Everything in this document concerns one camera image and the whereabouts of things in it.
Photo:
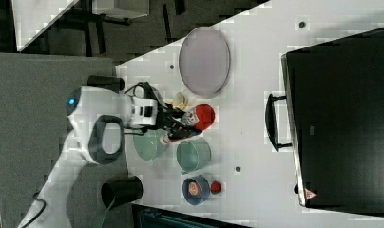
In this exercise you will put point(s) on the white side table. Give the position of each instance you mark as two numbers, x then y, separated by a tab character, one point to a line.
32	17

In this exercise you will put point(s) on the black cylinder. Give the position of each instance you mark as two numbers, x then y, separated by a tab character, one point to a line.
110	83
120	192

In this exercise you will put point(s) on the black oven door handle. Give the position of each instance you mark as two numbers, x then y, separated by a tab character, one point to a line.
271	122

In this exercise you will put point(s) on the round grey plate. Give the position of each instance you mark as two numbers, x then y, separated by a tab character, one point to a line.
204	61

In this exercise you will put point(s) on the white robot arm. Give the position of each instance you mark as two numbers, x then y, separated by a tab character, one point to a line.
99	118

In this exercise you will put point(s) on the green cup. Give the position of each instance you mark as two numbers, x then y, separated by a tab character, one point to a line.
193	155

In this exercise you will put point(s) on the black cylinder lower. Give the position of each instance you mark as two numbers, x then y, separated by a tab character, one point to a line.
120	192

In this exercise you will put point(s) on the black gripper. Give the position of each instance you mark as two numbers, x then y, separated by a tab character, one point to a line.
168	119

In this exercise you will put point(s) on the peeled banana toy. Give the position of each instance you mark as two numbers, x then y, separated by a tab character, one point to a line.
179	101

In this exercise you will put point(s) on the black toaster oven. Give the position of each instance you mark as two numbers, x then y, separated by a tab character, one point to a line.
335	99

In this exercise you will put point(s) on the red ketchup bottle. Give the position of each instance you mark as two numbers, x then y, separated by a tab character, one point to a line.
194	122

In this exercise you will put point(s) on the white box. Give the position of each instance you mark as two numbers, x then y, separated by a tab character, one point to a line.
121	8

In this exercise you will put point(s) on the blue bowl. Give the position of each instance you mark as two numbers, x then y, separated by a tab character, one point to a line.
196	190

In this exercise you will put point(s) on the black cylinder upper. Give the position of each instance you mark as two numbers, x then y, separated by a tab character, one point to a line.
110	83

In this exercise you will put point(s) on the small red toy fruit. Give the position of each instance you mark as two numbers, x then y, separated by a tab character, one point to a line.
215	187

